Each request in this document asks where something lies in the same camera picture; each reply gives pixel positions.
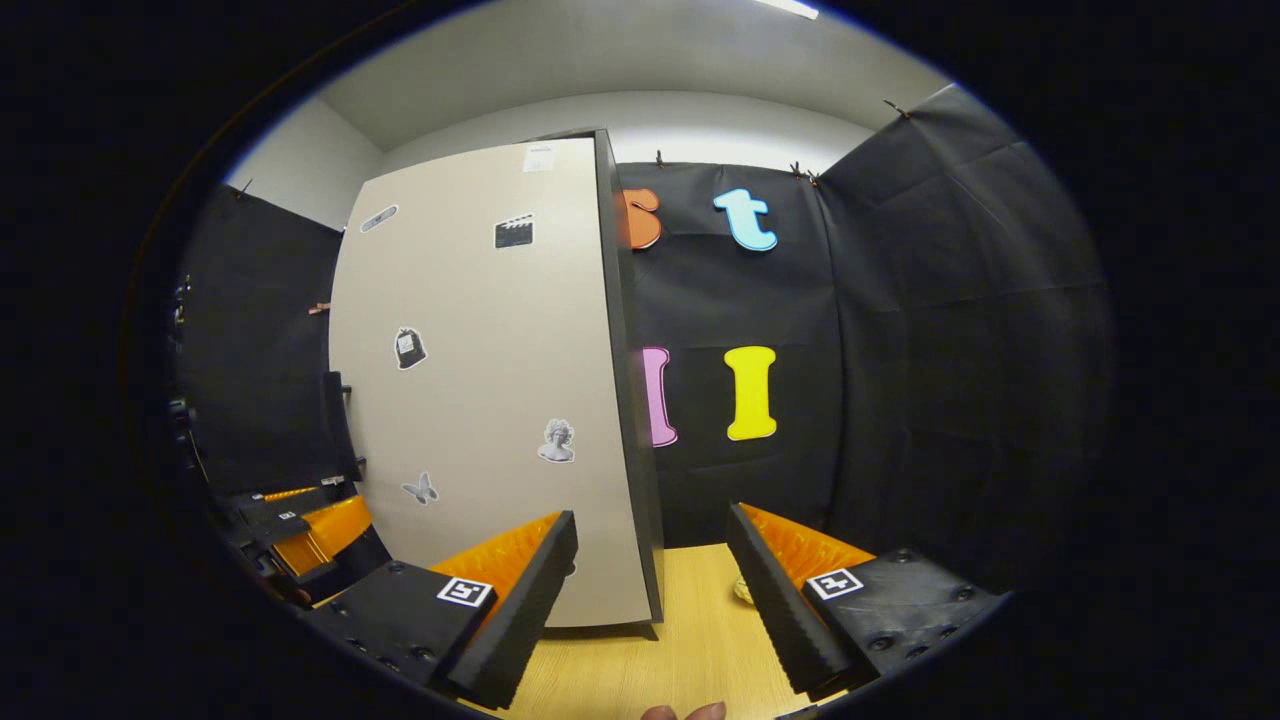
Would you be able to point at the beige cabinet door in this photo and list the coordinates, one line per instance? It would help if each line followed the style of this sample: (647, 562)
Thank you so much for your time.
(480, 400)

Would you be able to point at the black backdrop cloth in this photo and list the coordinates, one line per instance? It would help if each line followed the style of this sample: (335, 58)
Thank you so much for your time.
(900, 350)

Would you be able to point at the yellow knobbly object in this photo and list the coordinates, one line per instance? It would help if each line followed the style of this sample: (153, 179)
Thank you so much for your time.
(743, 590)

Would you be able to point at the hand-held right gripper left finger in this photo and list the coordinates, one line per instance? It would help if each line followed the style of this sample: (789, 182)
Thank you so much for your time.
(530, 590)

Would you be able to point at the grey cabinet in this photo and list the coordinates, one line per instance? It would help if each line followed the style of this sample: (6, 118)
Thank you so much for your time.
(630, 400)

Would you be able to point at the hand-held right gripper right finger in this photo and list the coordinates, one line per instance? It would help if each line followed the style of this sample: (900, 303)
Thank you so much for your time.
(770, 600)

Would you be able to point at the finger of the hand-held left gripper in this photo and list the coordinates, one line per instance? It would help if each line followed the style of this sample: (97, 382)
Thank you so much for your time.
(300, 495)
(330, 535)

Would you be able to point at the long ceiling light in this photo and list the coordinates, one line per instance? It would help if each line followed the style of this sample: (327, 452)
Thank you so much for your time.
(790, 8)

